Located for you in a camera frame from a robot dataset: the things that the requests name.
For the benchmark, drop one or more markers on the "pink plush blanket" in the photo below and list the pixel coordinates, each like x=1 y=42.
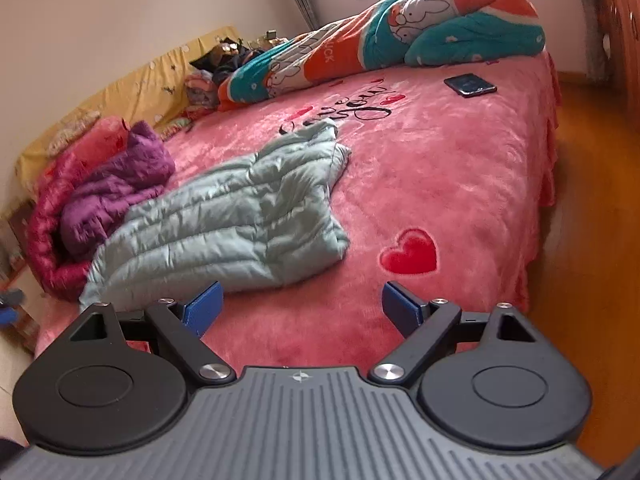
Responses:
x=450 y=170

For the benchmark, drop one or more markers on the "pile of dark clothes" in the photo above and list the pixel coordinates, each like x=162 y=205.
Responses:
x=230 y=62

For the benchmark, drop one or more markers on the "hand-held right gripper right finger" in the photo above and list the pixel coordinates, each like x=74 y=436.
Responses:
x=400 y=307

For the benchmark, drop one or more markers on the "purple down jacket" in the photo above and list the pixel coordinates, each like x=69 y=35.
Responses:
x=115 y=185

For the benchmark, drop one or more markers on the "small blue item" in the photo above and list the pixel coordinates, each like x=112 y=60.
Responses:
x=10 y=307

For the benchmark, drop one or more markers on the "printed teal orange quilt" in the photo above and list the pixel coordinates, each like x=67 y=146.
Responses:
x=350 y=45

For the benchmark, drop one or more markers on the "pink folded clothes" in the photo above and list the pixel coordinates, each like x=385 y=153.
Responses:
x=201 y=91

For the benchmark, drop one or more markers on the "magenta down jacket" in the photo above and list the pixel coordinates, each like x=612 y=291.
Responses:
x=45 y=245

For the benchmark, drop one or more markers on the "yellow headboard cover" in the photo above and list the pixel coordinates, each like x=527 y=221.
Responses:
x=150 y=75

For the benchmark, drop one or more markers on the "black smartphone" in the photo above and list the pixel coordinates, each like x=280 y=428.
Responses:
x=470 y=85

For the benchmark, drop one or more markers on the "pale green down jacket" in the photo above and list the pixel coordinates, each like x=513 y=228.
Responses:
x=225 y=220

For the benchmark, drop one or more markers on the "pink pillow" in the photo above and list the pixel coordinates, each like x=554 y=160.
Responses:
x=102 y=137

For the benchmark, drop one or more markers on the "wooden cabinet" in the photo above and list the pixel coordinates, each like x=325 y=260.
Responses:
x=617 y=35

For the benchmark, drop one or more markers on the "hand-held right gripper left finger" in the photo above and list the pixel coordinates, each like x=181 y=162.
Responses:
x=202 y=310

